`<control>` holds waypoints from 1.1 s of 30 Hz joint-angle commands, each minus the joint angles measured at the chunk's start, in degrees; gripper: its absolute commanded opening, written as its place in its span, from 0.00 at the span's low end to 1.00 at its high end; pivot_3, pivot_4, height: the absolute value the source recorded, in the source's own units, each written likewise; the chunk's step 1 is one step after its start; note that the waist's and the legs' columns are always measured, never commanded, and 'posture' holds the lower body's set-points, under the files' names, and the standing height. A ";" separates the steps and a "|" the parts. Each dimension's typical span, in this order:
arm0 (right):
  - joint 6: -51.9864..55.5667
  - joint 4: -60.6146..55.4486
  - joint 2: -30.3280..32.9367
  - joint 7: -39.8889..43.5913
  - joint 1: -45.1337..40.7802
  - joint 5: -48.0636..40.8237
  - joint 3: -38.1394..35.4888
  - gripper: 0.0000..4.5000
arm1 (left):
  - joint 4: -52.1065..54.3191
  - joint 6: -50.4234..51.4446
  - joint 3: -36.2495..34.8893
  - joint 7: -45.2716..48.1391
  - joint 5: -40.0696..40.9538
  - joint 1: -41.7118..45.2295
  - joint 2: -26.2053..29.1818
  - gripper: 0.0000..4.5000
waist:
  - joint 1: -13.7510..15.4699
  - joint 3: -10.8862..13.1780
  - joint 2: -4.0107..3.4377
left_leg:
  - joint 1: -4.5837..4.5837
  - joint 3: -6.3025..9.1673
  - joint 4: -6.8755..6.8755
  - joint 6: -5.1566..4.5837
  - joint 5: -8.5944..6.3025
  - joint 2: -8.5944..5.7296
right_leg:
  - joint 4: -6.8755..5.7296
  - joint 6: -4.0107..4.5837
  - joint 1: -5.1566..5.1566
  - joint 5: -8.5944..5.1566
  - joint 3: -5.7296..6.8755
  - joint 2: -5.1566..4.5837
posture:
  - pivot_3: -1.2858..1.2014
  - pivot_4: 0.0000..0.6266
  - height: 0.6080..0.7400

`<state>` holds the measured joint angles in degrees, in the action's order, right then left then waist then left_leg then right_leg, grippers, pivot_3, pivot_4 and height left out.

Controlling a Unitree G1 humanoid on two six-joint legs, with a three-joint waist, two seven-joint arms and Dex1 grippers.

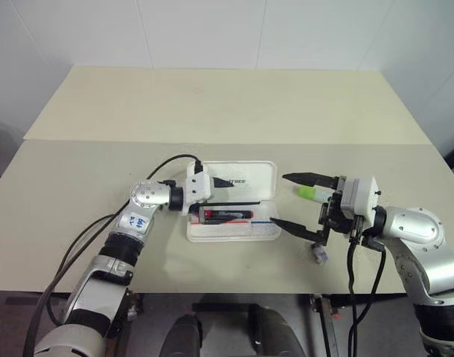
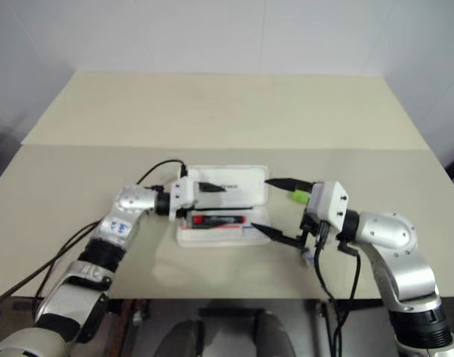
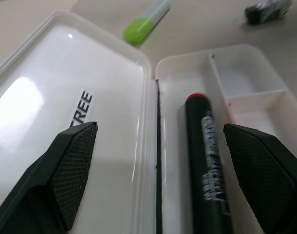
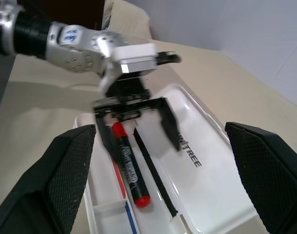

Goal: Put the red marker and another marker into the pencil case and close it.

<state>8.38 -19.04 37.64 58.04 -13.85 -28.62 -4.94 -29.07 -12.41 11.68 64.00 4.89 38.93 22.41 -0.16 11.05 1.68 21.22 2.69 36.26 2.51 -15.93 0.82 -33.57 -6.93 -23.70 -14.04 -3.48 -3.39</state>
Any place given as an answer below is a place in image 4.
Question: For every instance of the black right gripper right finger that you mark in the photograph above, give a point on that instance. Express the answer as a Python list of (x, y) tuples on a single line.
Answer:
[(267, 175)]

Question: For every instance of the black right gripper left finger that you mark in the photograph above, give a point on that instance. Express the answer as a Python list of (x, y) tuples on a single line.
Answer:
[(65, 175)]

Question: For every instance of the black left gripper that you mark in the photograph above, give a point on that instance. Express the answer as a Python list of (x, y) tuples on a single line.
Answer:
[(129, 91)]

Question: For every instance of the black marker with red cap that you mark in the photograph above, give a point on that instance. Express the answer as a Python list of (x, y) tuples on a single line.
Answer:
[(130, 165)]

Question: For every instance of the red and blue pencil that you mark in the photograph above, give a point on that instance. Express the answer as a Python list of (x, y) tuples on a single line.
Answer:
[(119, 180)]

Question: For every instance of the white plastic pencil case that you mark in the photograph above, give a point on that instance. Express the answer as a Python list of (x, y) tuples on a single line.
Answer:
[(207, 195)]

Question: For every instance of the thin black pen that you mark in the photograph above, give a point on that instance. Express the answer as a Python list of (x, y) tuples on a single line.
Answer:
[(153, 170)]

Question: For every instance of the dark brown furniture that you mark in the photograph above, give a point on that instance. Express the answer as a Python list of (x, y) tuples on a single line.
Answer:
[(78, 12)]

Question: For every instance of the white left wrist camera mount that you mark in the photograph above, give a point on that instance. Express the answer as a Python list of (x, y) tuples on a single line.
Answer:
[(136, 56)]

